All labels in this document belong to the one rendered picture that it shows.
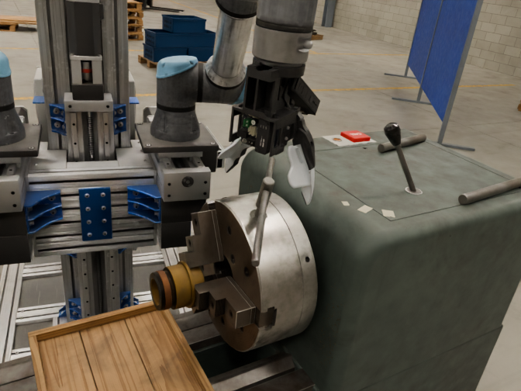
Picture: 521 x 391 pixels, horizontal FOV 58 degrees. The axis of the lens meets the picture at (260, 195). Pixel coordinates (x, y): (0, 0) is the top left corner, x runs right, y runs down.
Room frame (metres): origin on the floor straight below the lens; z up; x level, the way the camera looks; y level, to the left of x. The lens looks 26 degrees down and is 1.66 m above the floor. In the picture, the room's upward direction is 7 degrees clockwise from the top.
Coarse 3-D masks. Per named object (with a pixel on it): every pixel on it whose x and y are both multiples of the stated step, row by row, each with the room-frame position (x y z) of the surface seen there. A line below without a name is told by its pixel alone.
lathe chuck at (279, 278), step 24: (240, 216) 0.76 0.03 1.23; (240, 240) 0.74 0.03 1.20; (264, 240) 0.73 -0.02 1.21; (288, 240) 0.75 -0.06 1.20; (216, 264) 0.83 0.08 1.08; (240, 264) 0.73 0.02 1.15; (264, 264) 0.69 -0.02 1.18; (288, 264) 0.71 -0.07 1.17; (264, 288) 0.67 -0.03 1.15; (288, 288) 0.69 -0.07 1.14; (264, 312) 0.66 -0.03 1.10; (288, 312) 0.69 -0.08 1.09; (240, 336) 0.71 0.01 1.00; (264, 336) 0.67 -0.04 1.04
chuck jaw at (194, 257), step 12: (192, 216) 0.83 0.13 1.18; (204, 216) 0.81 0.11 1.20; (216, 216) 0.83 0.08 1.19; (204, 228) 0.80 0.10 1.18; (216, 228) 0.81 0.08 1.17; (192, 240) 0.78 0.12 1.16; (204, 240) 0.79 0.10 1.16; (216, 240) 0.80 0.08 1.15; (192, 252) 0.76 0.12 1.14; (204, 252) 0.78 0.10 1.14; (216, 252) 0.79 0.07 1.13; (192, 264) 0.75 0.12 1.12; (204, 264) 0.76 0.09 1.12
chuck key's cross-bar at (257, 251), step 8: (272, 160) 0.85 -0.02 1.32; (272, 168) 0.82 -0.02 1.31; (264, 192) 0.75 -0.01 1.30; (264, 200) 0.72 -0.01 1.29; (264, 208) 0.70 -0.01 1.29; (264, 216) 0.67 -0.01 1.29; (256, 232) 0.61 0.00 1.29; (256, 240) 0.58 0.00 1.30; (256, 248) 0.56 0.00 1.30; (256, 256) 0.54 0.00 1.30; (256, 264) 0.53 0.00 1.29
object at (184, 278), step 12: (180, 264) 0.75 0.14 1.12; (156, 276) 0.71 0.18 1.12; (168, 276) 0.72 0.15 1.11; (180, 276) 0.72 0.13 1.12; (192, 276) 0.73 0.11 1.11; (156, 288) 0.73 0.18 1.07; (168, 288) 0.69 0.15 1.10; (180, 288) 0.70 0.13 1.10; (192, 288) 0.71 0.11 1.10; (156, 300) 0.71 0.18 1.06; (168, 300) 0.68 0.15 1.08; (180, 300) 0.69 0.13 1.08; (192, 300) 0.70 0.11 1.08
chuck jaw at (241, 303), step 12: (228, 276) 0.76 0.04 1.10; (204, 288) 0.71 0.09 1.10; (216, 288) 0.71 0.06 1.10; (228, 288) 0.72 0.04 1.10; (240, 288) 0.73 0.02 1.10; (204, 300) 0.70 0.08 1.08; (216, 300) 0.68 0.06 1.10; (228, 300) 0.68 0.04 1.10; (240, 300) 0.69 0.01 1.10; (216, 312) 0.68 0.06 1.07; (228, 312) 0.68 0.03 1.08; (240, 312) 0.65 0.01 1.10; (252, 312) 0.67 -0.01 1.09; (240, 324) 0.66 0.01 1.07; (264, 324) 0.67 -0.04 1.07
